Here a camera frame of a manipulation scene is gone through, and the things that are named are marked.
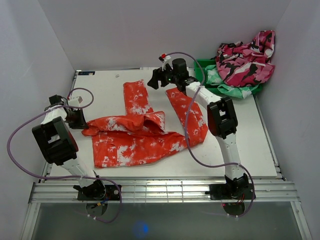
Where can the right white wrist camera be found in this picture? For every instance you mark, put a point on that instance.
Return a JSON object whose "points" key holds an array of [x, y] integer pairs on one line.
{"points": [[165, 59]]}

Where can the mint green white garment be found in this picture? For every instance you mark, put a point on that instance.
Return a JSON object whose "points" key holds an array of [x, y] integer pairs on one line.
{"points": [[215, 84]]}

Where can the blue label sticker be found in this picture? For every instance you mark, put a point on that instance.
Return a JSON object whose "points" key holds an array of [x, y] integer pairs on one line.
{"points": [[86, 73]]}

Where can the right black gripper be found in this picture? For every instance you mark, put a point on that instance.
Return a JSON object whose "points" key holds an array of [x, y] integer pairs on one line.
{"points": [[158, 75]]}

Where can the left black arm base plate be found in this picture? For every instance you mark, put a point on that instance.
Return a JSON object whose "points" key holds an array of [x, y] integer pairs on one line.
{"points": [[111, 191]]}

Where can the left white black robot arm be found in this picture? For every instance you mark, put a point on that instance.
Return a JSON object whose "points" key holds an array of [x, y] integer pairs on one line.
{"points": [[59, 147]]}

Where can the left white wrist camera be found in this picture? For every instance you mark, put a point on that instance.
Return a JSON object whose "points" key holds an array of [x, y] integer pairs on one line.
{"points": [[75, 101]]}

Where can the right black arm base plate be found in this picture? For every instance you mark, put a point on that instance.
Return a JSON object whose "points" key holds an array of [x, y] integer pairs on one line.
{"points": [[225, 192]]}

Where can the orange white tie-dye trousers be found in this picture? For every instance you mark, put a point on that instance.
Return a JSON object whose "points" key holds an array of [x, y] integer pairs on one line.
{"points": [[139, 137]]}

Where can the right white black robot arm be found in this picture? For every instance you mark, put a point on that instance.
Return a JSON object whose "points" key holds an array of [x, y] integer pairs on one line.
{"points": [[222, 123]]}

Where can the pink camouflage garment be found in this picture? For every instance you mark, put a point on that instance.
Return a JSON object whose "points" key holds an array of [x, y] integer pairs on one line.
{"points": [[247, 65]]}

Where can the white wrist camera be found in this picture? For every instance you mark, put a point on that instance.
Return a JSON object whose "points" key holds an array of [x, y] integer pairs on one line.
{"points": [[75, 101], [165, 59]]}

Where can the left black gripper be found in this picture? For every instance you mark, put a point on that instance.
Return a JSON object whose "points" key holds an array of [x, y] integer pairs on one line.
{"points": [[81, 123]]}

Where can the green plastic bin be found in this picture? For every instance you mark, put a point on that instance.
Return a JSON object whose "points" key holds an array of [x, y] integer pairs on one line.
{"points": [[199, 68]]}

